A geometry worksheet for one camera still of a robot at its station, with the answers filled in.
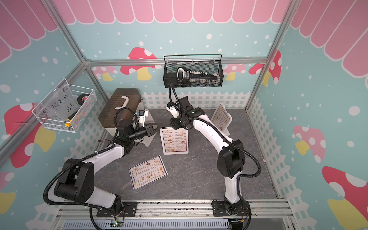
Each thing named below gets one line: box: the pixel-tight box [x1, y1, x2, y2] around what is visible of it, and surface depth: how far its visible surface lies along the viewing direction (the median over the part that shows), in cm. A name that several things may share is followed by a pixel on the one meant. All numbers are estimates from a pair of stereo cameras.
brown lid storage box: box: [97, 87, 142, 128], surface depth 105 cm
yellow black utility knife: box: [65, 110, 79, 127], surface depth 66 cm
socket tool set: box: [176, 67, 220, 86], surface depth 91 cm
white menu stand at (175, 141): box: [159, 126, 189, 156], surface depth 89 cm
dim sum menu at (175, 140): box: [161, 127, 187, 153], surface depth 89 cm
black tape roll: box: [77, 93, 90, 106], surface depth 81 cm
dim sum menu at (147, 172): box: [128, 155, 169, 191], surface depth 89 cm
